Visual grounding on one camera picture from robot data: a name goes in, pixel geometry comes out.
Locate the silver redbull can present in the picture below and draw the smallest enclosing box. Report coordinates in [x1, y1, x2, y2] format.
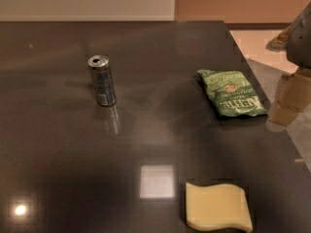
[87, 55, 117, 106]

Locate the yellow sponge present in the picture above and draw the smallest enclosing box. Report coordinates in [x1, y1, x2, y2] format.
[186, 183, 253, 233]

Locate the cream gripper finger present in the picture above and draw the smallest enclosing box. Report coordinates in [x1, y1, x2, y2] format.
[265, 68, 311, 132]

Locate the green jalapeno chip bag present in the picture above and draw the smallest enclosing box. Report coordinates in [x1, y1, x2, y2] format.
[197, 69, 267, 117]

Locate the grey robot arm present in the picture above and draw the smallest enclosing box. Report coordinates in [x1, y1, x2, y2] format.
[266, 3, 311, 132]

